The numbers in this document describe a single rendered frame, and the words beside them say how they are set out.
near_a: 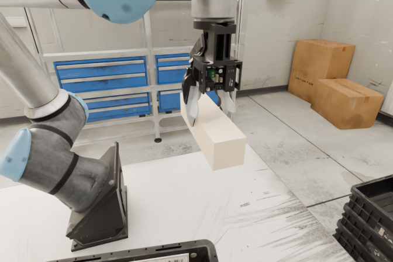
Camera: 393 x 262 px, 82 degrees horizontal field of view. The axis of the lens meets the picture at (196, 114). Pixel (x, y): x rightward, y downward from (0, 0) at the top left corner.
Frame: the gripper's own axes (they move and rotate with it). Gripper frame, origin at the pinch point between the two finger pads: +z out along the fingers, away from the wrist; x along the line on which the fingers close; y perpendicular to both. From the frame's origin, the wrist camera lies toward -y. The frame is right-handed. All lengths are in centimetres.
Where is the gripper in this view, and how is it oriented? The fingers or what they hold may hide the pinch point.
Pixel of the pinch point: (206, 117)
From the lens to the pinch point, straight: 49.9
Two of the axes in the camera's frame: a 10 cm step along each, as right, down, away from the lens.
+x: 9.5, -1.3, 2.7
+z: 0.0, 8.9, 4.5
